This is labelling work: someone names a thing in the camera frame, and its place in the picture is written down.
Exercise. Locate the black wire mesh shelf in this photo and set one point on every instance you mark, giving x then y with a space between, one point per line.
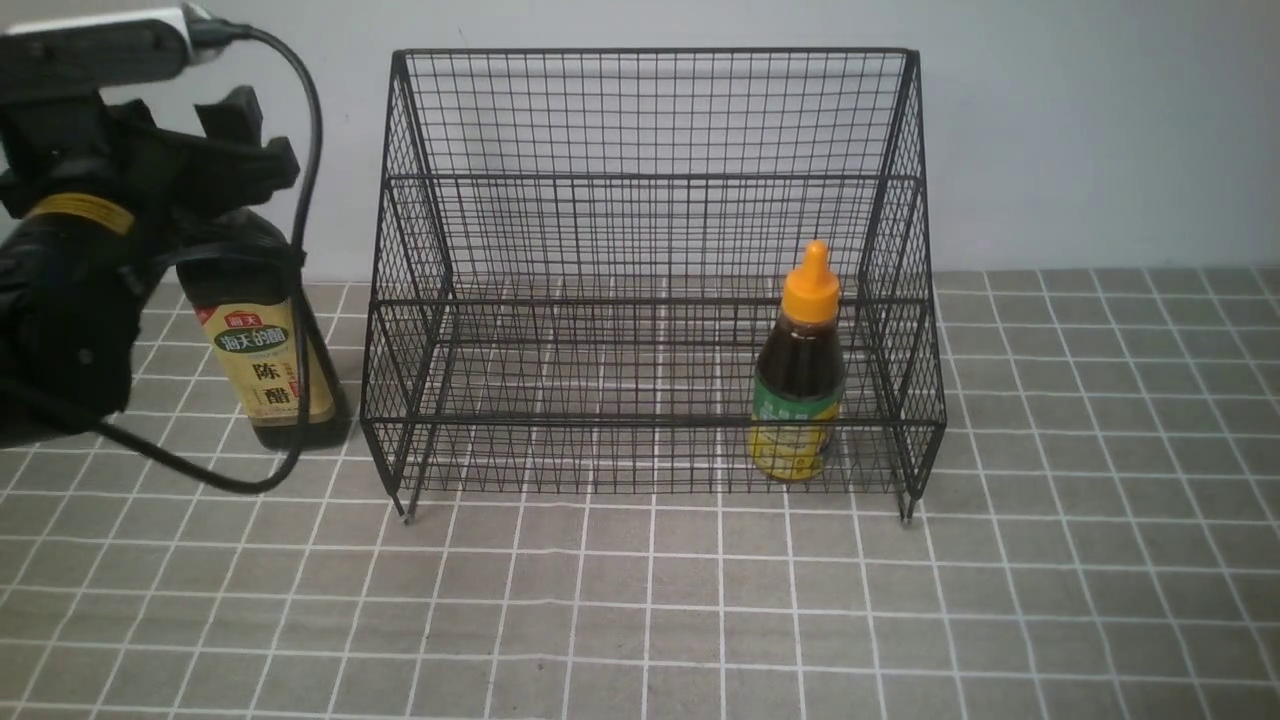
580 253

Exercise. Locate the orange-capped sauce bottle yellow label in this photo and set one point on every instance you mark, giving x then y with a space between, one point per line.
799 376

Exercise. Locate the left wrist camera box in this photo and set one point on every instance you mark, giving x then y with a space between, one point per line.
49 59

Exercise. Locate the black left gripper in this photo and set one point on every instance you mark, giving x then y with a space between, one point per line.
98 184

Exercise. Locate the dark vinegar bottle gold label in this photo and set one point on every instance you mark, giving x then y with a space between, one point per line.
275 370

